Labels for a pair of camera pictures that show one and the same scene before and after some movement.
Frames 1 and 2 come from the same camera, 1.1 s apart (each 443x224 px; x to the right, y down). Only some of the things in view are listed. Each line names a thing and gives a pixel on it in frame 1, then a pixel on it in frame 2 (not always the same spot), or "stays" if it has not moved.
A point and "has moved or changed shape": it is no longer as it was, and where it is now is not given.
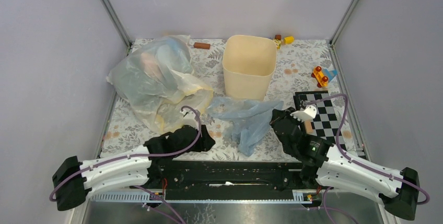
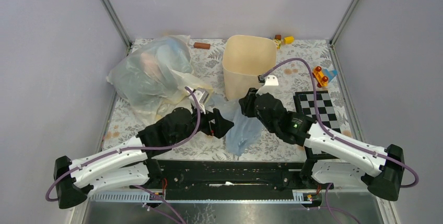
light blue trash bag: x=246 y=120 has moved or changed shape
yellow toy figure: x=277 y=43 stays
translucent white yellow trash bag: x=157 y=80 stays
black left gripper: x=207 y=141 to x=221 y=126
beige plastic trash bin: x=249 y=62 stays
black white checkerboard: x=325 y=123 stays
